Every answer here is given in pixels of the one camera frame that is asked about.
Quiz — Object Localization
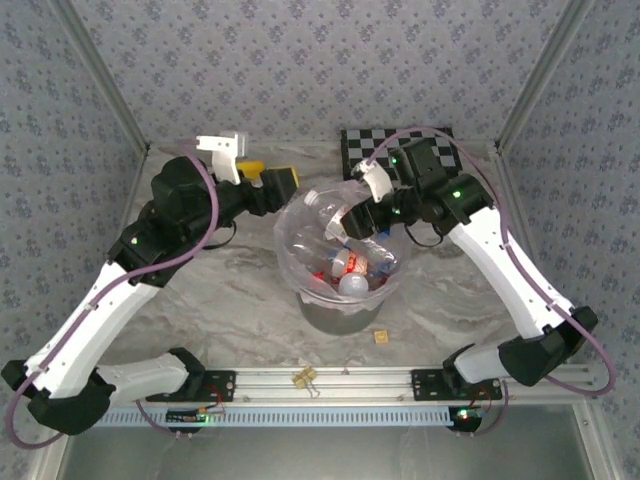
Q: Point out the black white chessboard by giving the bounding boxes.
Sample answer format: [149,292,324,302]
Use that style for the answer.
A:
[340,127,462,181]

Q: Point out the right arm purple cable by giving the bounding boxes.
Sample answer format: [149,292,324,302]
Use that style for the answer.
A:
[367,126,618,437]

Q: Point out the aluminium frame post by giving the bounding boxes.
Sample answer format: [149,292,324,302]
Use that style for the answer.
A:
[47,0,151,154]
[493,0,597,151]

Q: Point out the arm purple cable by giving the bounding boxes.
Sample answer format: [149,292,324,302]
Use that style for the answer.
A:
[8,139,221,449]
[367,126,618,437]

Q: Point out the tan binder clip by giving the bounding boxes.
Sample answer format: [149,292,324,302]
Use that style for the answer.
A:
[291,366,321,400]

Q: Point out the grey bin with plastic liner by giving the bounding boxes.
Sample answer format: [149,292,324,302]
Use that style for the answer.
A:
[274,179,412,315]

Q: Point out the small white bottle red label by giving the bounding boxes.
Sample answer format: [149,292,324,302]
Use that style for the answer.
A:
[338,272,370,297]

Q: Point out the grey metal panel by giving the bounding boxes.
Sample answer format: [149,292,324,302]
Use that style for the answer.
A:
[54,404,609,480]

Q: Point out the slotted pale blue cable duct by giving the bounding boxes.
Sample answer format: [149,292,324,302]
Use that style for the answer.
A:
[74,403,469,429]

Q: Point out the black camera cable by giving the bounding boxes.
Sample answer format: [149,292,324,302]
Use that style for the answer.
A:
[203,219,237,252]
[403,219,447,250]

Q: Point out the right black camera cable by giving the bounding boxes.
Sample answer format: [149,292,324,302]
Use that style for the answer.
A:
[403,219,447,250]

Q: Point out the clear bottle white cap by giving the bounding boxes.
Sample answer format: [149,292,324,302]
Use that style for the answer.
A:
[332,237,400,269]

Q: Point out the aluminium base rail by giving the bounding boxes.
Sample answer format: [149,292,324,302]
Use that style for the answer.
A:
[52,364,599,406]

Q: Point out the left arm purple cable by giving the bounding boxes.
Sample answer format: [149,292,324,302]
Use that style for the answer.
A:
[8,139,221,449]

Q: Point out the grey metal bin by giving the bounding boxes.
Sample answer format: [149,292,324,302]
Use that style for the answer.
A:
[298,292,387,337]

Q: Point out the small circuit board green LED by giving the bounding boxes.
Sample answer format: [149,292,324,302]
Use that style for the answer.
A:
[448,405,485,432]
[166,408,209,424]

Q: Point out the left black camera cable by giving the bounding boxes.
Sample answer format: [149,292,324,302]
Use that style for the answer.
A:
[203,219,237,252]

